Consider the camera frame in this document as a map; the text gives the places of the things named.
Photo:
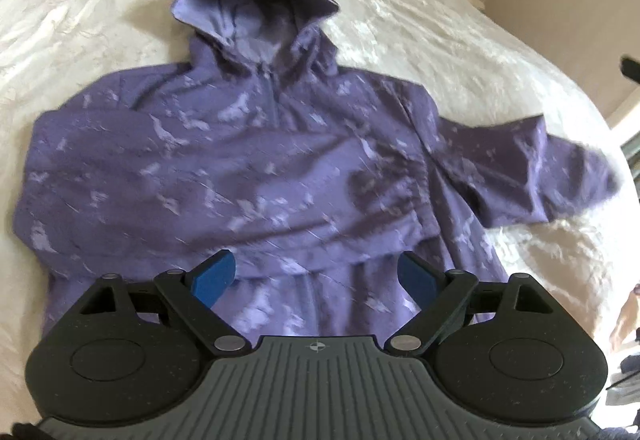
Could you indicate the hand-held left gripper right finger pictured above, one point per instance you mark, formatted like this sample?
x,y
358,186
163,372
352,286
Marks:
x,y
417,277

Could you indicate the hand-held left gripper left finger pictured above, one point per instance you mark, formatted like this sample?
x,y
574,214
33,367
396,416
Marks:
x,y
215,277

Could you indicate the purple patterned hoodie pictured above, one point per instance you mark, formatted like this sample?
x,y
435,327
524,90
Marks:
x,y
280,160

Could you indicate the person's leg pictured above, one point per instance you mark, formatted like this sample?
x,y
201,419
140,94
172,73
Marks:
x,y
625,325

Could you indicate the white bed blanket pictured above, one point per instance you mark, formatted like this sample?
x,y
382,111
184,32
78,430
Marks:
x,y
450,50

